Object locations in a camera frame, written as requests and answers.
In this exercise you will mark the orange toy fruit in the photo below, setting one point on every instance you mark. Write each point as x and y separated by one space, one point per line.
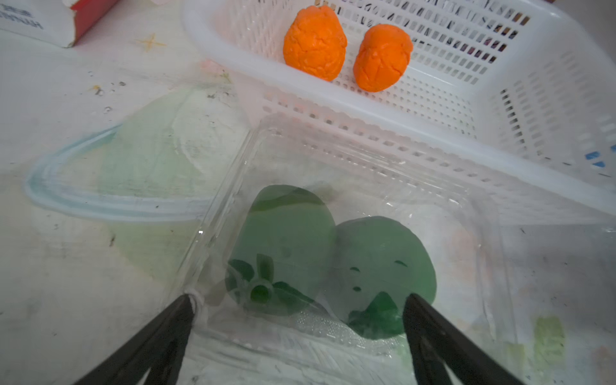
316 43
383 57

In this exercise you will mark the green toy fruit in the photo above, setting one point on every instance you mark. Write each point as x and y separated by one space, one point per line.
283 252
377 264

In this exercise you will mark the white perforated plastic basket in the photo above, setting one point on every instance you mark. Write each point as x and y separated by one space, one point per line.
514 97

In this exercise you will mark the green toy fruit right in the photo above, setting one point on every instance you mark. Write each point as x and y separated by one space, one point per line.
377 264

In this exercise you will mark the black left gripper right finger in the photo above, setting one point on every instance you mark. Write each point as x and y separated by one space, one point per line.
437 347

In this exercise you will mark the clear clamshell with green fruit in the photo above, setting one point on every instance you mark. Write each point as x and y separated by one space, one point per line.
356 177

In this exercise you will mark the green toy fruit left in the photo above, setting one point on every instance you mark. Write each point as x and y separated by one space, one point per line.
283 252

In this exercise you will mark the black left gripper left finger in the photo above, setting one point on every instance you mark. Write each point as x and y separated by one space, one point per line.
154 354

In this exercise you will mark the red and white carton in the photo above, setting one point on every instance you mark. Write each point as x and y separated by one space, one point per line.
59 22

